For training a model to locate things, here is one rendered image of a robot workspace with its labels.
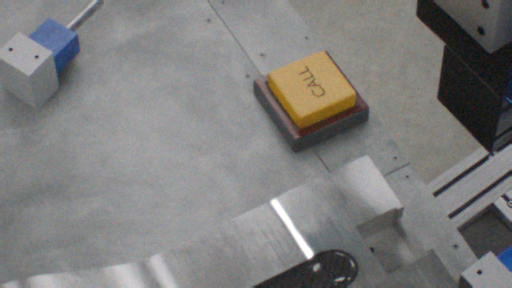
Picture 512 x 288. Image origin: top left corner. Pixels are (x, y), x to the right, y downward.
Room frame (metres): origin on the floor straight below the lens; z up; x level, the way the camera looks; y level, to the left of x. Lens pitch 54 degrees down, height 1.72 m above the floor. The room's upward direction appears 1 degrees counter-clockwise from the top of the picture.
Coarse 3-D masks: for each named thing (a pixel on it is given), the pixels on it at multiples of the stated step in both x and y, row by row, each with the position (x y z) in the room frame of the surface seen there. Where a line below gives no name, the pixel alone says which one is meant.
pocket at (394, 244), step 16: (400, 208) 0.54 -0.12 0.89; (368, 224) 0.53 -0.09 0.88; (384, 224) 0.54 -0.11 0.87; (400, 224) 0.54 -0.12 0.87; (368, 240) 0.53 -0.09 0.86; (384, 240) 0.53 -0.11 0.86; (400, 240) 0.53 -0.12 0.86; (416, 240) 0.52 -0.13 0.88; (384, 256) 0.51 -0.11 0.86; (400, 256) 0.51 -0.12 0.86; (416, 256) 0.51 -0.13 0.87
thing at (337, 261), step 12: (324, 252) 0.50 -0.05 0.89; (336, 252) 0.50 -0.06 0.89; (300, 264) 0.49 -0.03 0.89; (312, 264) 0.50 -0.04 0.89; (324, 264) 0.49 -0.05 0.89; (336, 264) 0.49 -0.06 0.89; (348, 264) 0.49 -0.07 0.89; (276, 276) 0.48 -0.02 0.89; (288, 276) 0.49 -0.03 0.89; (300, 276) 0.49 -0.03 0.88; (312, 276) 0.49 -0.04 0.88; (324, 276) 0.48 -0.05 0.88; (336, 276) 0.48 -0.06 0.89; (348, 276) 0.48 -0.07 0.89
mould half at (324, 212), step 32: (288, 192) 0.56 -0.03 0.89; (320, 192) 0.56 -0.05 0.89; (352, 192) 0.56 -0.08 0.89; (384, 192) 0.56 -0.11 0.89; (224, 224) 0.54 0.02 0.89; (256, 224) 0.53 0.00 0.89; (288, 224) 0.53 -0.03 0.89; (320, 224) 0.53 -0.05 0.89; (352, 224) 0.53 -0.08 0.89; (160, 256) 0.51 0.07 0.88; (192, 256) 0.51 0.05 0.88; (224, 256) 0.51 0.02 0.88; (256, 256) 0.50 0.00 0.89; (288, 256) 0.50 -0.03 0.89; (352, 256) 0.50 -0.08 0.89
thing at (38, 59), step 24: (96, 0) 0.84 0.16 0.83; (48, 24) 0.80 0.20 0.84; (72, 24) 0.81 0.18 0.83; (24, 48) 0.76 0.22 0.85; (48, 48) 0.77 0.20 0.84; (72, 48) 0.78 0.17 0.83; (0, 72) 0.75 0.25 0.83; (24, 72) 0.73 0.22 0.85; (48, 72) 0.74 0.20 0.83; (24, 96) 0.73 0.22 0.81; (48, 96) 0.74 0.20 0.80
